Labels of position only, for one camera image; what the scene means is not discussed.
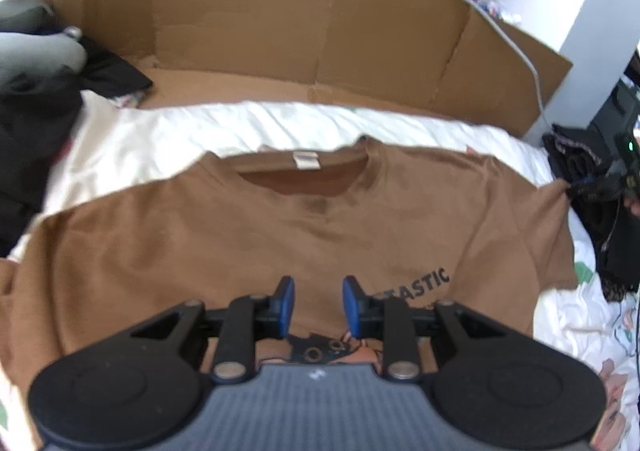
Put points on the flattened cardboard sheet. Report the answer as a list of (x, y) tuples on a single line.
[(250, 31)]

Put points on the grey neck pillow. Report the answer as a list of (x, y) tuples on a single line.
[(35, 51)]

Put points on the brown printed t-shirt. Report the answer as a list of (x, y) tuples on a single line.
[(300, 231)]

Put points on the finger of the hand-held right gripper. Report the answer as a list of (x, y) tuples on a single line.
[(590, 186)]

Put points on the cream bear print bed sheet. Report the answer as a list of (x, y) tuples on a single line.
[(125, 141)]

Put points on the folded black clothes pile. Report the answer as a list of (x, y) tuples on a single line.
[(615, 241)]

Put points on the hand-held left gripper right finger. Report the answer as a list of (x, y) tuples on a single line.
[(352, 303)]

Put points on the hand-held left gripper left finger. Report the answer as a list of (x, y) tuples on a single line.
[(285, 303)]

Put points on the dark grey cloth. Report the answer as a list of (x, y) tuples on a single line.
[(30, 156)]

